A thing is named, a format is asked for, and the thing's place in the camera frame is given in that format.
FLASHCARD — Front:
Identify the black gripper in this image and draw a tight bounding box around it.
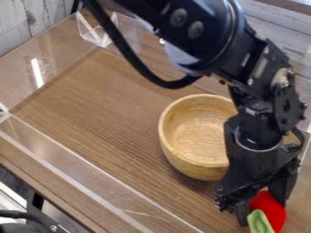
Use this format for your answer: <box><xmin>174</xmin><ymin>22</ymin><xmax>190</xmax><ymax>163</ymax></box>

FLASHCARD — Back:
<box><xmin>215</xmin><ymin>115</ymin><xmax>303</xmax><ymax>227</ymax></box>

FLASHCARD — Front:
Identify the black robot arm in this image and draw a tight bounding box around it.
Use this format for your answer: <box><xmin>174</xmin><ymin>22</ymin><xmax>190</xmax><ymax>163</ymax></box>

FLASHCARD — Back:
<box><xmin>116</xmin><ymin>0</ymin><xmax>307</xmax><ymax>222</ymax></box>

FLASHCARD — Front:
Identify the red felt strawberry toy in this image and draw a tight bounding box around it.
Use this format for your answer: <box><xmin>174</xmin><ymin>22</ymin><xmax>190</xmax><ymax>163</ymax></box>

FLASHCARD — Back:
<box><xmin>247</xmin><ymin>190</ymin><xmax>287</xmax><ymax>233</ymax></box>

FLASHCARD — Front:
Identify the black table leg bracket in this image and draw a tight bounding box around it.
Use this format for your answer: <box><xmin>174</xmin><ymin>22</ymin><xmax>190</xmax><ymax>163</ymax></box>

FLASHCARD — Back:
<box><xmin>24</xmin><ymin>190</ymin><xmax>71</xmax><ymax>233</ymax></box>

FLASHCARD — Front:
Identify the black cable under table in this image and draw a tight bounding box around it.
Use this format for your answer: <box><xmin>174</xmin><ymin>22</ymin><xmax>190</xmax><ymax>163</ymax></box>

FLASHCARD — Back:
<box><xmin>0</xmin><ymin>208</ymin><xmax>59</xmax><ymax>231</ymax></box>

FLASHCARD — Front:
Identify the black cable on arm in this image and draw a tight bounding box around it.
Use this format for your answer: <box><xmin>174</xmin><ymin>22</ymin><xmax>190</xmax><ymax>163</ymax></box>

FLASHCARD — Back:
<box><xmin>80</xmin><ymin>0</ymin><xmax>204</xmax><ymax>90</ymax></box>

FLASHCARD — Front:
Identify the clear acrylic tray enclosure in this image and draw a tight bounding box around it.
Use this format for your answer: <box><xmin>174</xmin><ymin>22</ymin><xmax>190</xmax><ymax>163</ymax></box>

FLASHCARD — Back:
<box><xmin>0</xmin><ymin>11</ymin><xmax>311</xmax><ymax>233</ymax></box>

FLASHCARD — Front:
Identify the light wooden bowl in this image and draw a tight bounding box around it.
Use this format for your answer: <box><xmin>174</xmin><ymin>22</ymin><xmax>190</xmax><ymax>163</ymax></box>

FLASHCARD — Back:
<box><xmin>158</xmin><ymin>94</ymin><xmax>237</xmax><ymax>181</ymax></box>

